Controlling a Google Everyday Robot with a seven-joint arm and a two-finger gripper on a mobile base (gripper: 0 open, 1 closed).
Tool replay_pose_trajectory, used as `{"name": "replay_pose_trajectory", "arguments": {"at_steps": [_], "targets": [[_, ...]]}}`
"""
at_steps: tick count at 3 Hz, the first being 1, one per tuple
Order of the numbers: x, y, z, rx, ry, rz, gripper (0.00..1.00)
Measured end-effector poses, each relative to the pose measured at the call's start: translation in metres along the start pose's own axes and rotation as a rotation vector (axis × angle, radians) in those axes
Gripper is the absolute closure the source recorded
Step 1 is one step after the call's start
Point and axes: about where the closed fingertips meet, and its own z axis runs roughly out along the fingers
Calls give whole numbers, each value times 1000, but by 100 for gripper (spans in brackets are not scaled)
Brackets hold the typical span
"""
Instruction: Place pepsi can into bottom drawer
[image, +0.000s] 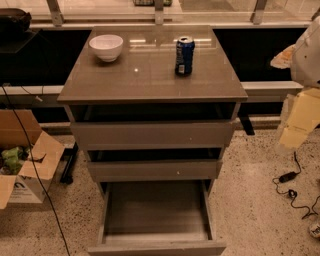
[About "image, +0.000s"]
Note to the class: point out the grey open bottom drawer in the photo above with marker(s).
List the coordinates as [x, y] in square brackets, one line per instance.
[156, 218]

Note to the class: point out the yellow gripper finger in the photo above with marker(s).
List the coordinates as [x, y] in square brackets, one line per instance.
[303, 118]
[283, 60]

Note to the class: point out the grey middle drawer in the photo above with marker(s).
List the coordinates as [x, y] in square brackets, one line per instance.
[154, 170]

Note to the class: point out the grey top drawer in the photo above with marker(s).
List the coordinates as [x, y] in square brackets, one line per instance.
[134, 136]

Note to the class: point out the black table leg left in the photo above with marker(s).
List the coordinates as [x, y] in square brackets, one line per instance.
[69, 155]

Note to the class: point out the grey drawer cabinet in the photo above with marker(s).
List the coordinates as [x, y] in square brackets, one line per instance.
[141, 86]

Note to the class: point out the open cardboard box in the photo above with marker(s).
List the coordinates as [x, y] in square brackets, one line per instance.
[20, 128]

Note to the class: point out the blue pepsi can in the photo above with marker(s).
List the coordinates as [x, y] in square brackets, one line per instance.
[184, 55]

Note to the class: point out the black object on shelf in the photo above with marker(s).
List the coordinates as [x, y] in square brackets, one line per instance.
[14, 20]

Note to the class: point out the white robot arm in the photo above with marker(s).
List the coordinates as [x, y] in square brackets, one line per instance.
[305, 66]

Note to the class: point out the white ceramic bowl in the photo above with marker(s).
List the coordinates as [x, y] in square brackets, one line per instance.
[106, 47]

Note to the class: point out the white object on floor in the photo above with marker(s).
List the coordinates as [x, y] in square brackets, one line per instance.
[314, 230]

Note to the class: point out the green bag in box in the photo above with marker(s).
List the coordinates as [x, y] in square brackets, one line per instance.
[12, 160]

